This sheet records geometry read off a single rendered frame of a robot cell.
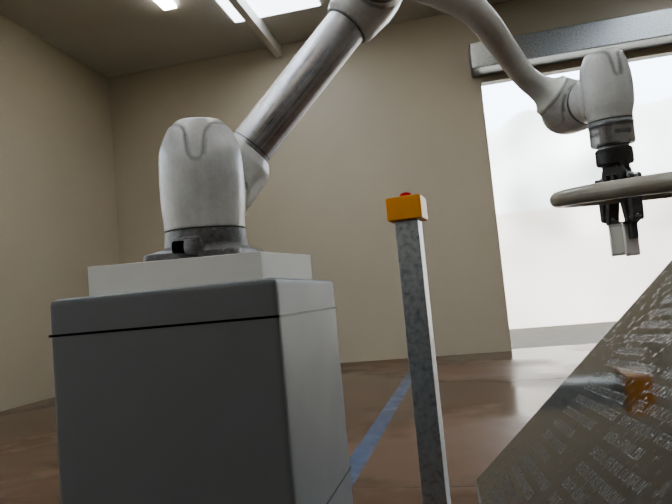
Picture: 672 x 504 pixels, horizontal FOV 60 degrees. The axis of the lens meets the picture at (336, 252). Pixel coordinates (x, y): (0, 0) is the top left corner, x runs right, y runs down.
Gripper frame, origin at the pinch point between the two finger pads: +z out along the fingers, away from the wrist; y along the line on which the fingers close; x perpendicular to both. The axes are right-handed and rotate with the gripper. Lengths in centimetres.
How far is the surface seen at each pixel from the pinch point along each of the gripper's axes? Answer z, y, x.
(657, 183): -9.6, 38.8, -19.0
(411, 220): -12, -73, -27
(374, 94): -185, -578, 78
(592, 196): -9.2, 29.4, -23.8
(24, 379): 87, -501, -327
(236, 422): 19, 28, -85
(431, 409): 50, -68, -29
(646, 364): 4, 83, -53
